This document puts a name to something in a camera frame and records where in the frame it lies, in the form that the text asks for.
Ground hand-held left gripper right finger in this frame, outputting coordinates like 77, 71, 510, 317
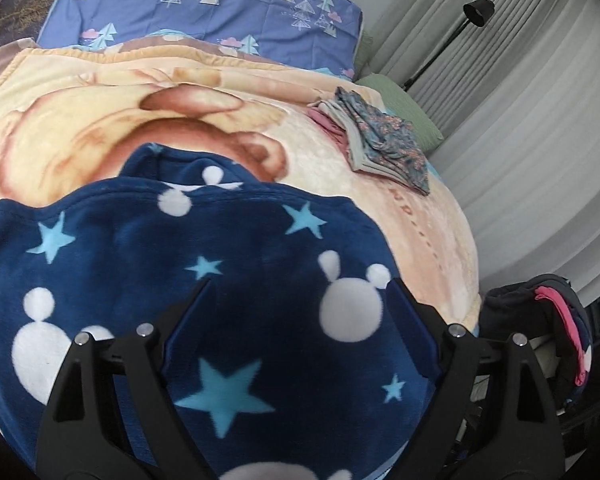
387, 277, 566, 480

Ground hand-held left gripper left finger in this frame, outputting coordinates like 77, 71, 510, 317
35, 278, 216, 480

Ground navy star-print fleece pajama top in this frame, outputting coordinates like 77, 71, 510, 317
0, 142, 443, 480

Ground dark clothes pile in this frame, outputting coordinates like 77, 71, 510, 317
480, 273, 595, 407

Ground floral folded clothes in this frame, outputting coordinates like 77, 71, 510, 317
317, 86, 433, 197

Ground pink garment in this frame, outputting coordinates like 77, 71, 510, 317
535, 286, 589, 387

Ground beige plush blanket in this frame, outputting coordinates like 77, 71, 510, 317
0, 47, 483, 337

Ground white pleated curtain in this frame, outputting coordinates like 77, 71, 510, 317
365, 0, 600, 307

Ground pink folded cloth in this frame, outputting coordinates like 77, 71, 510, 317
307, 107, 352, 157

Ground green pillow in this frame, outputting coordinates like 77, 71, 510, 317
355, 72, 445, 154

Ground blue tree-print pillow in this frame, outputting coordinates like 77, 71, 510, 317
35, 0, 366, 81

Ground black floor lamp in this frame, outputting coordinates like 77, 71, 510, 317
402, 0, 496, 92

